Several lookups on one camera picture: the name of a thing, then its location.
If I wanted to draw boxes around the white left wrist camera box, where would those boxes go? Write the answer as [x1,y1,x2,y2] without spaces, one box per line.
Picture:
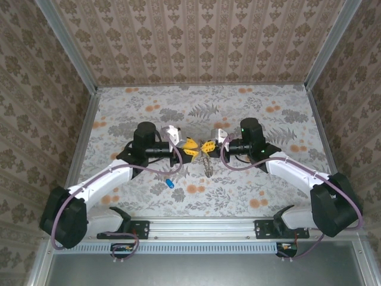
[166,125,183,147]

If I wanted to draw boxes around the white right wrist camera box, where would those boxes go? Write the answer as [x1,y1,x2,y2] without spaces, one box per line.
[210,128,229,147]

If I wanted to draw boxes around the aluminium frame post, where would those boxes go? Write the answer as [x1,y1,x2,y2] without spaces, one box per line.
[35,0,99,94]
[304,0,363,92]

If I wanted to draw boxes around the aluminium table side rail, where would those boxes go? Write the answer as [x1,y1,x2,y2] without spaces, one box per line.
[57,89,101,220]
[305,88,351,217]

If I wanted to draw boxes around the floral patterned table cover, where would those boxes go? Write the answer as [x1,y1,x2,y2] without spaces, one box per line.
[64,85,346,218]

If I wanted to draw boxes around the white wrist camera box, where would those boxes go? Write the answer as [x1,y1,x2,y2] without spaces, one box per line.
[210,128,229,147]
[166,125,183,147]

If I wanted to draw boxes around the black connector board with wires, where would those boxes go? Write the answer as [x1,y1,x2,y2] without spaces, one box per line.
[275,241,299,259]
[110,243,136,259]

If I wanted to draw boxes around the grey metal panel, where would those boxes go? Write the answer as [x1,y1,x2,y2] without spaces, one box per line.
[44,251,364,286]

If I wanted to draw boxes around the metal keyring with small rings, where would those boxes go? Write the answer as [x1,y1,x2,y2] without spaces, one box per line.
[201,148,215,179]

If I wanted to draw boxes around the slotted grey cable duct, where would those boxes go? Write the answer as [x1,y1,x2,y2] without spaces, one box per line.
[55,241,298,254]

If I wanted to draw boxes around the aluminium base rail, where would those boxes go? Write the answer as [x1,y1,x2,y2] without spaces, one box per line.
[44,217,366,239]

